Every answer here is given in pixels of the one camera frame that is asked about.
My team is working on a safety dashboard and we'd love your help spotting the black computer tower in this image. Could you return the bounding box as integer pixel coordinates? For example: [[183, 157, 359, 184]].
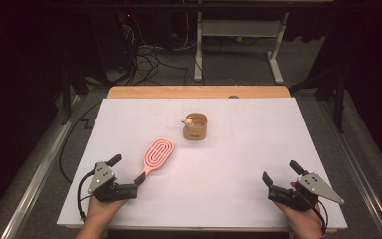
[[91, 9, 137, 74]]

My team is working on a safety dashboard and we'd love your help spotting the white table mat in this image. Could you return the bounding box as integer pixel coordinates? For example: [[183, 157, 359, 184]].
[[57, 97, 348, 230]]

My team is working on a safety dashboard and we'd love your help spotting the black floor cable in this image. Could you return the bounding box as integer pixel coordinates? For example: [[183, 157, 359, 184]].
[[59, 99, 103, 184]]

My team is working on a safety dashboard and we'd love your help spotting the person's left hand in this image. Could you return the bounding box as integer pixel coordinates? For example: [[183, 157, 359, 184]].
[[85, 195, 128, 222]]

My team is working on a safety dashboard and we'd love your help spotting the black stand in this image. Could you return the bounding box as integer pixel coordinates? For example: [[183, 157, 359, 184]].
[[59, 66, 91, 125], [289, 66, 349, 133]]

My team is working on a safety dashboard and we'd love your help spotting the round wooden cup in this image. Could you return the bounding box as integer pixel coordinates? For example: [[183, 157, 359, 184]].
[[182, 113, 209, 141]]

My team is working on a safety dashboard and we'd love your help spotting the person's right hand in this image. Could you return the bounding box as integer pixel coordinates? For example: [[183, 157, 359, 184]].
[[272, 200, 325, 239]]

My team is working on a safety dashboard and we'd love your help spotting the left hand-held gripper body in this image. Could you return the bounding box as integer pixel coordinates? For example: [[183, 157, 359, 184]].
[[87, 161, 139, 203]]

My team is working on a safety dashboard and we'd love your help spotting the white metal desk frame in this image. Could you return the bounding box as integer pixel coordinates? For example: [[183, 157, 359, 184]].
[[193, 11, 291, 85]]

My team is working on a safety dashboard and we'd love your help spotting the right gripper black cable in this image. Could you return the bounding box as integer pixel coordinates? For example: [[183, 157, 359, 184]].
[[315, 198, 329, 235]]

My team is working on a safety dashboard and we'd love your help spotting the tangle of black cables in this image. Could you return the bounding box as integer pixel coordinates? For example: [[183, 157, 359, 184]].
[[122, 13, 190, 86]]

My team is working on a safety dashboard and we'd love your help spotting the metal floor rail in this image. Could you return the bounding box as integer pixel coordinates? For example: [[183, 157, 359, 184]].
[[0, 94, 81, 239], [317, 99, 382, 239]]

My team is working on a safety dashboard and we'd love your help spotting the wooden table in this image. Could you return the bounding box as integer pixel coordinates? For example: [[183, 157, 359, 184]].
[[64, 85, 339, 234]]

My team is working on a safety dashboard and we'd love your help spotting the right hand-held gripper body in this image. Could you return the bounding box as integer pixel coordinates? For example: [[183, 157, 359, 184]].
[[267, 172, 345, 212]]

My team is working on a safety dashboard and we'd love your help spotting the pink hairbrush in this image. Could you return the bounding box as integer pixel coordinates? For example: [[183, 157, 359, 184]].
[[135, 138, 175, 183]]

